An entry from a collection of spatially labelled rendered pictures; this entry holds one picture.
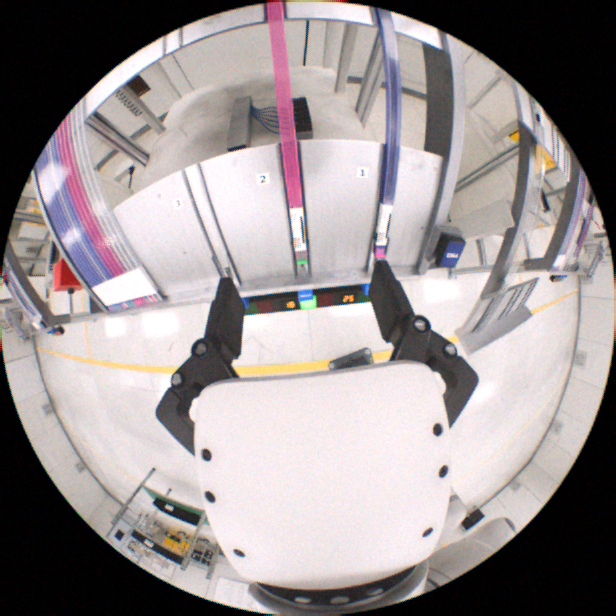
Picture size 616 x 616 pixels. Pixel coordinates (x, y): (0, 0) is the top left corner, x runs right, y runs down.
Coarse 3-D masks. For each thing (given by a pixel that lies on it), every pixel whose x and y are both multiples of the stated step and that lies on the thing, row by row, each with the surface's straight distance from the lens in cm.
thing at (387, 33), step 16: (384, 16) 30; (384, 32) 28; (384, 48) 27; (384, 64) 26; (400, 80) 25; (400, 96) 25; (400, 112) 24; (400, 128) 24; (384, 160) 25; (384, 176) 25; (384, 192) 25
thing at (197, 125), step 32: (192, 96) 106; (224, 96) 89; (256, 96) 80; (320, 96) 76; (192, 128) 78; (224, 128) 68; (256, 128) 63; (320, 128) 60; (352, 128) 62; (160, 160) 75; (192, 160) 64
